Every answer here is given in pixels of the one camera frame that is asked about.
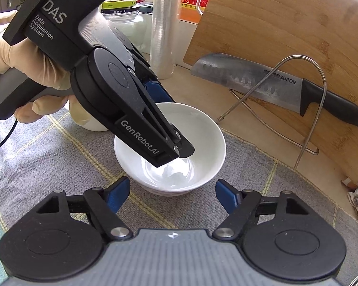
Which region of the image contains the santoku knife black handle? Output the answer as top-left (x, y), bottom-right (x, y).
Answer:
top-left (191, 53), bottom-right (358, 136)

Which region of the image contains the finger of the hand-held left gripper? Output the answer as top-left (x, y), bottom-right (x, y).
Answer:
top-left (109, 67), bottom-right (195, 168)
top-left (143, 76), bottom-right (175, 104)

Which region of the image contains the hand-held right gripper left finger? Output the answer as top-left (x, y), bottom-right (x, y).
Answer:
top-left (33, 176), bottom-right (134, 242)

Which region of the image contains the person's left hand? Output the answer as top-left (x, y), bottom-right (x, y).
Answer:
top-left (0, 10), bottom-right (91, 125)

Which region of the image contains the clear plastic wrap roll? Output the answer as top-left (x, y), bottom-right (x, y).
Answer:
top-left (151, 0), bottom-right (181, 79)

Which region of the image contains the white floral bowl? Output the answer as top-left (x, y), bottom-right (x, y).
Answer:
top-left (73, 107), bottom-right (109, 132)
top-left (113, 102), bottom-right (226, 196)

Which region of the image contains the metal wire rack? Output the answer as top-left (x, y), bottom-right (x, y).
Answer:
top-left (218, 55), bottom-right (327, 169)

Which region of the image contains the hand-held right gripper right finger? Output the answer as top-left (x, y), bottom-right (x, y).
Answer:
top-left (212, 179), bottom-right (317, 241)

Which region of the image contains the glass jar green yellow lid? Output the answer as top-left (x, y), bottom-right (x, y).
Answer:
top-left (101, 0), bottom-right (152, 55)

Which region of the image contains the grey blue checked cloth mat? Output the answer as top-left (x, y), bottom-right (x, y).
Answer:
top-left (0, 107), bottom-right (358, 286)

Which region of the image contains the black cable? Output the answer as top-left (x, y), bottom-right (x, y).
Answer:
top-left (0, 118), bottom-right (18, 157)

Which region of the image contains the bamboo cutting board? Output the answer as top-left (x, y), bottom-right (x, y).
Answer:
top-left (183, 0), bottom-right (358, 189)

